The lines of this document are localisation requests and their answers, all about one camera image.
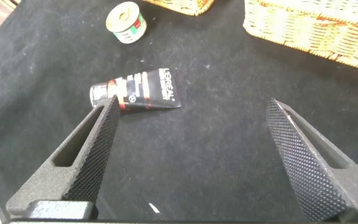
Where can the wicker basket with food items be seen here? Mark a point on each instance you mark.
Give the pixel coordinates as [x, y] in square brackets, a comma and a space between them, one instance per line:
[315, 31]

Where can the wicker basket with teal cup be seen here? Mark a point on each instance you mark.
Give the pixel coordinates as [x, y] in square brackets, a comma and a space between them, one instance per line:
[185, 6]

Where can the black table cloth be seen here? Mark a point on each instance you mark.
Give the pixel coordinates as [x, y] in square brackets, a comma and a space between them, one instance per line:
[197, 155]

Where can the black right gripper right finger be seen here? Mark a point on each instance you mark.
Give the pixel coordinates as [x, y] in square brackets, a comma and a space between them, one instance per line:
[315, 180]

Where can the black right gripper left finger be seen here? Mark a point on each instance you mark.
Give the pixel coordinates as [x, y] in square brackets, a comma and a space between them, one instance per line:
[82, 174]

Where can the black cosmetic tube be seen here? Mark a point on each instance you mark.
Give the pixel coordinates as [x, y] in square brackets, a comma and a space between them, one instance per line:
[154, 90]

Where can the tin can with green label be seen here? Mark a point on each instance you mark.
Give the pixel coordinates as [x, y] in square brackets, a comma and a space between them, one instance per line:
[126, 23]

